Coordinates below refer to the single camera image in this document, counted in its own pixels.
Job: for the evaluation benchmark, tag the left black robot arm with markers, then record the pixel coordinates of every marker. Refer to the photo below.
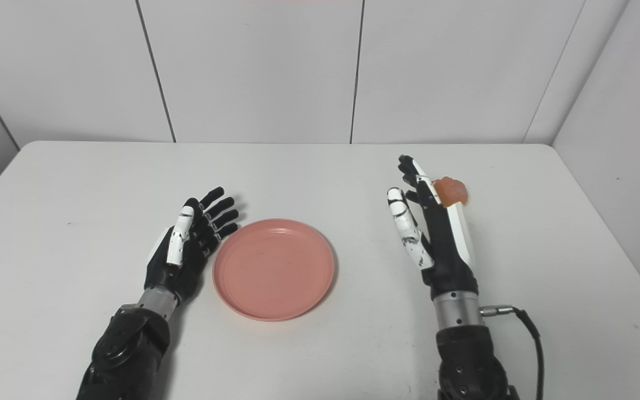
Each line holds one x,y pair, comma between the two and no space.
125,350

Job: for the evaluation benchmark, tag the orange cream puff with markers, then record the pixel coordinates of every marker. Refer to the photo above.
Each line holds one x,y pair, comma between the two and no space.
453,190

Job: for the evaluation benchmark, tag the pink round plate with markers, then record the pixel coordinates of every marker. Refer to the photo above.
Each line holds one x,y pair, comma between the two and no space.
273,269

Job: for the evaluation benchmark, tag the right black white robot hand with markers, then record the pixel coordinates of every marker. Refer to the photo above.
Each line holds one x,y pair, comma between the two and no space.
442,250

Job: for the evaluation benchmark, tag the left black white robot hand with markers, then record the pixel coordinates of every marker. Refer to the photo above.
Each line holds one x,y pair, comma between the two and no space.
178,261

